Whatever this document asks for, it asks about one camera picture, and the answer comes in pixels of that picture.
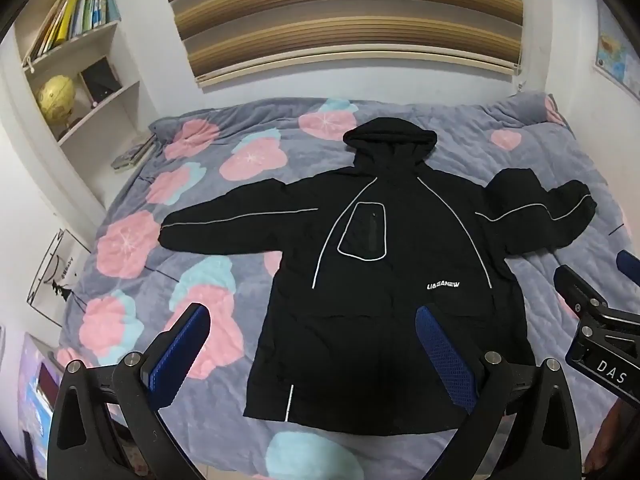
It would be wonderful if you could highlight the black hooded jacket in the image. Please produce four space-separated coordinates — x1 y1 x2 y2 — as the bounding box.
158 118 597 436

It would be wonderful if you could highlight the white paper bag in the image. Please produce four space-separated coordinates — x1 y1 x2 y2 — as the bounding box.
26 229 90 326

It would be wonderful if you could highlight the world map poster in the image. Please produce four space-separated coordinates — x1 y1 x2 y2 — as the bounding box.
596 0 640 99

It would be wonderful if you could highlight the stack of books on bed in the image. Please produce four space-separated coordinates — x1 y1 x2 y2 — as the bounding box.
111 136 155 171

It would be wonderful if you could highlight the grey floral bed quilt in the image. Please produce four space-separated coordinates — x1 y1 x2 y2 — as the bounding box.
58 93 639 479

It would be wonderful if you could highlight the yellow globe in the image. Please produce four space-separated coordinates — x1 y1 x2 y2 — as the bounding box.
36 75 75 125

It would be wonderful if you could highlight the black framed picture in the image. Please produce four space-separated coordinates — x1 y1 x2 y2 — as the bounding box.
80 58 122 106

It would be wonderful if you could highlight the white bookshelf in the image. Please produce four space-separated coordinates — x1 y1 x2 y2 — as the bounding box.
1 0 156 236

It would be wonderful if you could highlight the row of books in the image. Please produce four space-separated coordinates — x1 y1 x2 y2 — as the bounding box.
15 0 120 67

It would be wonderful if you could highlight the striped window blind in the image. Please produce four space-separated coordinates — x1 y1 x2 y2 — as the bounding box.
168 0 524 87

